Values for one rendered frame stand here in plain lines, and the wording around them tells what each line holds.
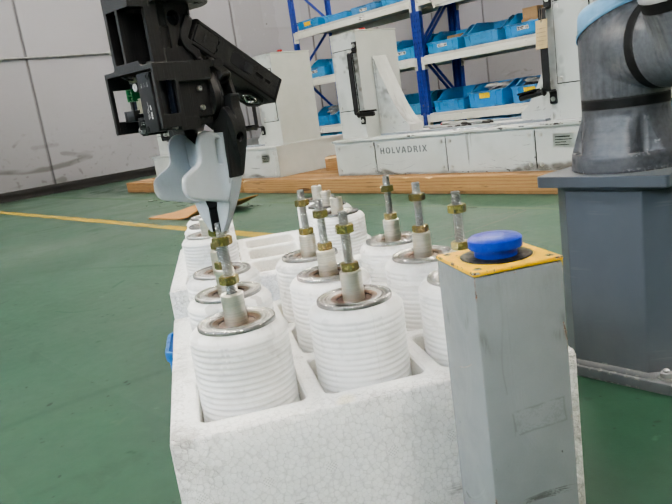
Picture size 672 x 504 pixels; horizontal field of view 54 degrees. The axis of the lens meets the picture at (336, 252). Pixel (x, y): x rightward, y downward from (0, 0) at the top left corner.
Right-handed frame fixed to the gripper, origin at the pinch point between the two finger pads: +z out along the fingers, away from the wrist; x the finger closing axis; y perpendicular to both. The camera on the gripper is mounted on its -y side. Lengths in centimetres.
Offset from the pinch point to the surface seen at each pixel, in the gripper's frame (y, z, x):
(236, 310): 1.2, 8.9, 1.0
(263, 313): -1.6, 10.1, 1.5
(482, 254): -3.0, 3.6, 25.1
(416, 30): -511, -67, -307
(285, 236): -63, 18, -57
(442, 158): -219, 21, -112
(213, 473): 8.9, 21.1, 3.5
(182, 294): -23, 18, -43
